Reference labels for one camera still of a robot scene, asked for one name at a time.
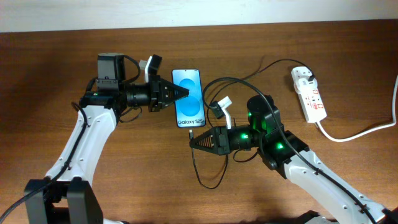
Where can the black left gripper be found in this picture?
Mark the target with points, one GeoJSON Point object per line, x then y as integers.
{"type": "Point", "coordinates": [158, 98]}

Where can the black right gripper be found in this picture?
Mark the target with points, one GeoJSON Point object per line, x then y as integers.
{"type": "Point", "coordinates": [222, 142]}

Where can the blue screen Galaxy smartphone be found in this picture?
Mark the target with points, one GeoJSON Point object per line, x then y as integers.
{"type": "Point", "coordinates": [189, 110]}

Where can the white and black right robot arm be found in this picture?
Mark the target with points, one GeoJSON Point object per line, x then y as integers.
{"type": "Point", "coordinates": [282, 151]}

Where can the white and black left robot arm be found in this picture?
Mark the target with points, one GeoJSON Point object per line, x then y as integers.
{"type": "Point", "coordinates": [65, 194]}

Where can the white charger plug adapter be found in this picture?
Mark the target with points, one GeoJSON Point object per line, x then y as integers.
{"type": "Point", "coordinates": [304, 85]}

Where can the white power strip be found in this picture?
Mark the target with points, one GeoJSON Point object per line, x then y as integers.
{"type": "Point", "coordinates": [311, 102]}

